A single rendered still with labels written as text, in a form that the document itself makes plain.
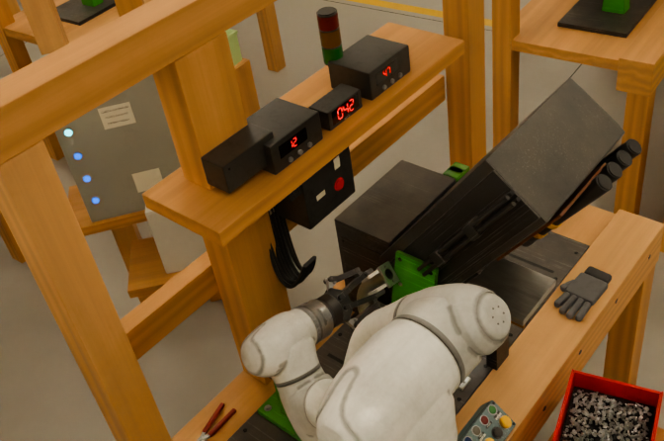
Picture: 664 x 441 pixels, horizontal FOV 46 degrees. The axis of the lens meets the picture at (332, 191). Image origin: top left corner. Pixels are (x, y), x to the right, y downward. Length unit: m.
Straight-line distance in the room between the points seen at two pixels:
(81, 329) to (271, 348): 0.37
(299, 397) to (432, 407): 0.58
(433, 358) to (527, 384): 1.00
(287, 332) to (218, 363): 1.84
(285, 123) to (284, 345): 0.48
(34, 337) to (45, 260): 2.40
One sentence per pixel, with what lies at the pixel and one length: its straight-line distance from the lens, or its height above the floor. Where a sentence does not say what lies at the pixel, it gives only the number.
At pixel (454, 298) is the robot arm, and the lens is 1.13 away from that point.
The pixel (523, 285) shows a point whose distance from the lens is 1.97.
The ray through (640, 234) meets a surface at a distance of 2.49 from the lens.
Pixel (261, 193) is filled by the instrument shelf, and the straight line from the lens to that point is 1.66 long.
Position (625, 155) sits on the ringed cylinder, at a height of 1.50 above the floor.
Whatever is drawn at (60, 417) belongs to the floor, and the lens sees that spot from 3.52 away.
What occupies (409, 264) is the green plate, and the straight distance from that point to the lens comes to 1.85.
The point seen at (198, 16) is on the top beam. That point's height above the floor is 1.91.
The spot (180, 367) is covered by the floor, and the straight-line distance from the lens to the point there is 3.48.
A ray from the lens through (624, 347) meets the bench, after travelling 2.82.
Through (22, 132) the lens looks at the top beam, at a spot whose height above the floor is 1.88.
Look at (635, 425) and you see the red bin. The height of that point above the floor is 0.88.
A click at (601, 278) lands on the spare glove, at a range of 2.31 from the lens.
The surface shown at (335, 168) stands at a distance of 1.82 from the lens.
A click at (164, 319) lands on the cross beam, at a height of 1.23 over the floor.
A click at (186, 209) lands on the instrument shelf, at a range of 1.67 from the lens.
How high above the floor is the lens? 2.52
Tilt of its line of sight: 37 degrees down
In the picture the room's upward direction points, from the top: 9 degrees counter-clockwise
